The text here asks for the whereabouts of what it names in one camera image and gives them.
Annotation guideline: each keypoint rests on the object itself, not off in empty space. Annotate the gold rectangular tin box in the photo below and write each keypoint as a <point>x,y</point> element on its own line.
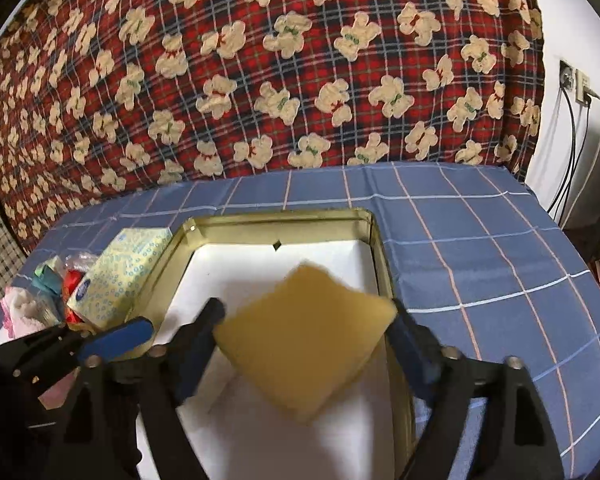
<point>280,230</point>

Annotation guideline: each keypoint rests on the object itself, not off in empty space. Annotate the teal cloth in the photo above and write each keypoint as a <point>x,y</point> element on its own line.
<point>47,280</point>

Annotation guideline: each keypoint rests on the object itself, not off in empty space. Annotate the blue plaid bed sheet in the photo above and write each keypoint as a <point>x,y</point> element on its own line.
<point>480,240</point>

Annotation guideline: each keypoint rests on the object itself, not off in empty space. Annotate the pink frilly cloth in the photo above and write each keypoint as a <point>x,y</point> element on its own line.
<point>20,310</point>

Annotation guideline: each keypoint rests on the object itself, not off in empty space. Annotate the yellow sponge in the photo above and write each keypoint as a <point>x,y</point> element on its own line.
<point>300,340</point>

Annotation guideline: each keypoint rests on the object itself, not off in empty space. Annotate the yellow blue tissue pack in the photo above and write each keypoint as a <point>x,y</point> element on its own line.
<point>120,280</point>

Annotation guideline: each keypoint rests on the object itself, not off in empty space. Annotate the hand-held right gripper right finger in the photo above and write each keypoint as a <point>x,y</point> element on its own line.
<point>416,352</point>

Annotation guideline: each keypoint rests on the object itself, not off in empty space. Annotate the beige checked pillow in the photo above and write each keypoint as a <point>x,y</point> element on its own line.
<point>0,260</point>

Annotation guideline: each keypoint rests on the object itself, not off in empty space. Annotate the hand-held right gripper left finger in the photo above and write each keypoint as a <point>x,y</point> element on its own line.
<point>200,345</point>

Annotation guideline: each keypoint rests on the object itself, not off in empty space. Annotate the clear plastic bag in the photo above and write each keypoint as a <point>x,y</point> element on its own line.
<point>80,260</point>

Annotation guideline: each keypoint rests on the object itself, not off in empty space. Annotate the red plaid bear blanket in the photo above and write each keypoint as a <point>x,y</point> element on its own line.
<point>280,60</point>

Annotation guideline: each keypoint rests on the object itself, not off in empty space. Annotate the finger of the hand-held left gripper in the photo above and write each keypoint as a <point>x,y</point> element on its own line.
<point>122,335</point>

